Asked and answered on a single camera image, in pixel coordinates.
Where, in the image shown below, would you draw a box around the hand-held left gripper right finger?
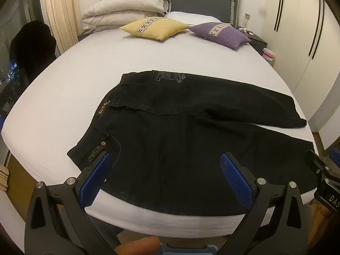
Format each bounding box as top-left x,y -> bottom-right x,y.
219,152 -> 314,255

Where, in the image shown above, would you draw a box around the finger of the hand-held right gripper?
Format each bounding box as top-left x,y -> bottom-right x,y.
305,150 -> 336,184

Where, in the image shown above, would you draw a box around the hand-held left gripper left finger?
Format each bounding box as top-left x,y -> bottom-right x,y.
24,151 -> 121,255

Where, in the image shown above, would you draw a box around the black pants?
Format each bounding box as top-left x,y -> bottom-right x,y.
66,70 -> 323,216

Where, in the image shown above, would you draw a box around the person's left hand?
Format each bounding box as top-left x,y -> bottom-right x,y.
114,236 -> 161,255

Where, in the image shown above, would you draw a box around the white bed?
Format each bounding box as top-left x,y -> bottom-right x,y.
1,11 -> 316,238

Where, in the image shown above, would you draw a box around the white red container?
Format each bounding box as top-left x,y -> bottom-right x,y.
262,47 -> 274,65

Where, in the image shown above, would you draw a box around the white wardrobe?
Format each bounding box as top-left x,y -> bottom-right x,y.
266,0 -> 340,135

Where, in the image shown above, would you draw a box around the dark nightstand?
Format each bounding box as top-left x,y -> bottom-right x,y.
77,28 -> 94,42
236,27 -> 267,52

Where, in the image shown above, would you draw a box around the dark jacket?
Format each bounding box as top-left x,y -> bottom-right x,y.
10,21 -> 57,81

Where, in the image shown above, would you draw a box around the purple patterned cushion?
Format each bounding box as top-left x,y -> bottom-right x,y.
187,22 -> 251,50

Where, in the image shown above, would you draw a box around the yellow patterned cushion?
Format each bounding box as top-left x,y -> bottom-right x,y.
119,17 -> 190,41

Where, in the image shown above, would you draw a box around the white pillow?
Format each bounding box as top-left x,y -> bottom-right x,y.
166,11 -> 221,28

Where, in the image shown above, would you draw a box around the folded beige duvet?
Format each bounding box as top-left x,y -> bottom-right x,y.
80,0 -> 170,34

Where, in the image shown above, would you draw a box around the beige curtain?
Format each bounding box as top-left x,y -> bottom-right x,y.
44,0 -> 80,59

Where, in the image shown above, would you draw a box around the grey padded headboard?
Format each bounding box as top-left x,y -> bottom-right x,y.
100,0 -> 241,28

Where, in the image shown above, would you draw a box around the dark window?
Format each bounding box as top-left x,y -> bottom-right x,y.
0,0 -> 57,165

